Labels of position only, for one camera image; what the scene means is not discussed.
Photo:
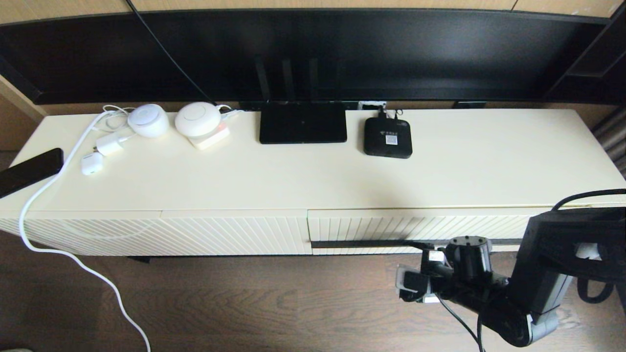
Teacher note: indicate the black TV foot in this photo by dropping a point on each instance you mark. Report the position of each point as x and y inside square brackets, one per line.
[469, 104]

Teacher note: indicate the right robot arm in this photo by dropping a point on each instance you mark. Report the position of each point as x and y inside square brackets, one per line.
[547, 244]

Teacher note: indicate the cream ribbed drawer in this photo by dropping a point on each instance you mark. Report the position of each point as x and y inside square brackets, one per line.
[371, 225]

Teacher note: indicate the white dome device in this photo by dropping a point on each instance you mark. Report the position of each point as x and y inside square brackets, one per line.
[197, 120]

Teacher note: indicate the white earbud case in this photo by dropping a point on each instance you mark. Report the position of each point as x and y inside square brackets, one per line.
[91, 164]

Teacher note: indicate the black flat TV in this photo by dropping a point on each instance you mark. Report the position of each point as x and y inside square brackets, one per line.
[391, 54]

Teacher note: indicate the white box with pink edge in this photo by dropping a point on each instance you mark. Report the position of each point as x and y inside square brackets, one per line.
[210, 141]

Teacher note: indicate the black smartphone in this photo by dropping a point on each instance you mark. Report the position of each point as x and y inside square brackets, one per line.
[29, 172]

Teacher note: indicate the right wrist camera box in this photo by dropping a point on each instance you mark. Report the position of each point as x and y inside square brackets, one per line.
[412, 284]

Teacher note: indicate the black router with antennas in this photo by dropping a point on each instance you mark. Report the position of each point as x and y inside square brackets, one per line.
[303, 124]

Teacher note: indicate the white slatted cabinet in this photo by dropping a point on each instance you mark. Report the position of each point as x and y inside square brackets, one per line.
[244, 181]

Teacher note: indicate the white charger adapter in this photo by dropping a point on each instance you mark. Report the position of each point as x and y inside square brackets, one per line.
[108, 145]

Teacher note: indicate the black set-top box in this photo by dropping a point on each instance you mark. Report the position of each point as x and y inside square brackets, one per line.
[386, 144]

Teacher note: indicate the white round smart speaker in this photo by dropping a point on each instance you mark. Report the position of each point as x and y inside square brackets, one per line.
[148, 122]

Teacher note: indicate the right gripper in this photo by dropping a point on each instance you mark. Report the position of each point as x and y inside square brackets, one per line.
[437, 276]

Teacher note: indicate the white wall socket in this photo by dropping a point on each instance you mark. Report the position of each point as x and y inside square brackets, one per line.
[371, 104]

